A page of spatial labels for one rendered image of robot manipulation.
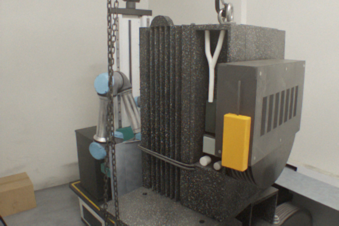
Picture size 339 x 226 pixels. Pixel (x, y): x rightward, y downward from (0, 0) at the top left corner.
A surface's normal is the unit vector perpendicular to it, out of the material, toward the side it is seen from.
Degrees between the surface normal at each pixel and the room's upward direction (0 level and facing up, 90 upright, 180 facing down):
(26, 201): 90
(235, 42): 90
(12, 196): 90
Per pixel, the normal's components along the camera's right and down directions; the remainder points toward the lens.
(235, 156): -0.68, 0.14
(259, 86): 0.74, 0.13
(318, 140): -0.83, 0.11
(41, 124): 0.56, 0.16
